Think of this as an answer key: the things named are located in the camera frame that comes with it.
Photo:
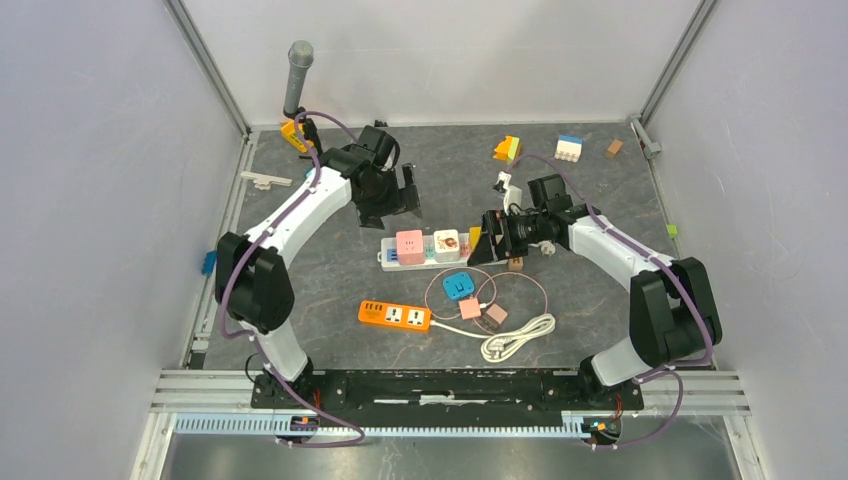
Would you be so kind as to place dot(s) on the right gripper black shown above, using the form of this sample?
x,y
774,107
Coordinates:
x,y
485,253

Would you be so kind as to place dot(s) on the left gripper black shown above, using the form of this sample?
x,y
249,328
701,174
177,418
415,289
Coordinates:
x,y
404,199

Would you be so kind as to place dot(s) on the yellow cube socket adapter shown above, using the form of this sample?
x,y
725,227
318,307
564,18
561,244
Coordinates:
x,y
474,237

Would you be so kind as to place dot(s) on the large pink cube adapter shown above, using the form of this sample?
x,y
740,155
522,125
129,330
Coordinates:
x,y
410,247

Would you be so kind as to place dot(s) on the white multicolour power strip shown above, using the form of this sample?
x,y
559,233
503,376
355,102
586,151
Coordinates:
x,y
388,260

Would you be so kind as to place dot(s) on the white cube socket adapter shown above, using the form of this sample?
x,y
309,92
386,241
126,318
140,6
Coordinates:
x,y
446,245

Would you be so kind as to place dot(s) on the blue socket adapter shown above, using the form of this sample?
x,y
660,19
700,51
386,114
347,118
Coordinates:
x,y
458,286

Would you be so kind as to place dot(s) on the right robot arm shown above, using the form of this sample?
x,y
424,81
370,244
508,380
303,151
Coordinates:
x,y
673,318

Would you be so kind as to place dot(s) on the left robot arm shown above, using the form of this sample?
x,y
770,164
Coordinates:
x,y
252,282

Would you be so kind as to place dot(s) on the wooden letter cube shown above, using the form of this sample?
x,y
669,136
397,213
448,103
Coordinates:
x,y
515,264

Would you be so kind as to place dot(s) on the small pink charger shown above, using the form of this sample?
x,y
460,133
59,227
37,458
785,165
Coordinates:
x,y
470,308

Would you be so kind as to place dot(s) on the dusty pink usb adapter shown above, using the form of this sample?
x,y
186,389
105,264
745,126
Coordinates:
x,y
493,318

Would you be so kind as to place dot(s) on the orange green toy blocks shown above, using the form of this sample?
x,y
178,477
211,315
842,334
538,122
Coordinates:
x,y
508,149

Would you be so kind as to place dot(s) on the orange power strip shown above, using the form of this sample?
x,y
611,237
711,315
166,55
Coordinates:
x,y
396,316

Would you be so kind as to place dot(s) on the white blue toy block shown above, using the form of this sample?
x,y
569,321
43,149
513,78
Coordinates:
x,y
568,148

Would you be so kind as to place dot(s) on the white flat plastic piece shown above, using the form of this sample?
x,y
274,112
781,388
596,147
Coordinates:
x,y
264,181

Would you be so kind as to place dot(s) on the brown wooden block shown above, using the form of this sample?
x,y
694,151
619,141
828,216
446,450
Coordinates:
x,y
614,148

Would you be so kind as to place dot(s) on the grey microphone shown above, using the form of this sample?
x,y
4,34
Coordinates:
x,y
301,57

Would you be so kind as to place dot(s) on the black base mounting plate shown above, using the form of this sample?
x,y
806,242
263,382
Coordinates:
x,y
489,397

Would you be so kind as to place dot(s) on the white power strip cord plug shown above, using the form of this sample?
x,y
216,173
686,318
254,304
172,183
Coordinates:
x,y
546,248

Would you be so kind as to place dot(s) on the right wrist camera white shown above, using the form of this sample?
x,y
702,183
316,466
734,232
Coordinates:
x,y
510,195

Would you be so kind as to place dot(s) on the blue clip left rail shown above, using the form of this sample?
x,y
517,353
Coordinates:
x,y
208,264

